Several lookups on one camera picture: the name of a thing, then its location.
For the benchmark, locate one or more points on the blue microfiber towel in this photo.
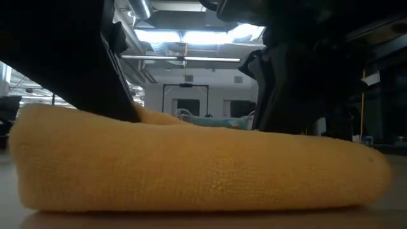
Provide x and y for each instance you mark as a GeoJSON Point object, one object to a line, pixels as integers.
{"type": "Point", "coordinates": [219, 122]}

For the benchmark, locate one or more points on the orange microfiber towel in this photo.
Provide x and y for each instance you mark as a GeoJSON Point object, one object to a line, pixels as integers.
{"type": "Point", "coordinates": [190, 165]}

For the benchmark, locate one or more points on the black station frame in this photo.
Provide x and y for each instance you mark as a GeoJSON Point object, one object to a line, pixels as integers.
{"type": "Point", "coordinates": [186, 85]}

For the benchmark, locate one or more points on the bright ceiling light panel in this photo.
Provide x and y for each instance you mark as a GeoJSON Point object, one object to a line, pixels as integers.
{"type": "Point", "coordinates": [197, 36]}

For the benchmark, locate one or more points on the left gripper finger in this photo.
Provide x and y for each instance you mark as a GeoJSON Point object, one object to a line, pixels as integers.
{"type": "Point", "coordinates": [63, 57]}
{"type": "Point", "coordinates": [122, 86]}

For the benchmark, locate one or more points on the silver ceiling air duct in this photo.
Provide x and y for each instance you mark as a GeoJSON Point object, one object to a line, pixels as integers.
{"type": "Point", "coordinates": [140, 8]}

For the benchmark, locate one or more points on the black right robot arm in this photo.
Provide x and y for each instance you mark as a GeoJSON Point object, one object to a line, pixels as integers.
{"type": "Point", "coordinates": [375, 35]}

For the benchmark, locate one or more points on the fluorescent ceiling light bar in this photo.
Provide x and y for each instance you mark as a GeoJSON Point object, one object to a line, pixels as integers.
{"type": "Point", "coordinates": [178, 58]}

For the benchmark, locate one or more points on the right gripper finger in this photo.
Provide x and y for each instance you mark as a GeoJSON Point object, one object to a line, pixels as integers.
{"type": "Point", "coordinates": [338, 124]}
{"type": "Point", "coordinates": [286, 95]}

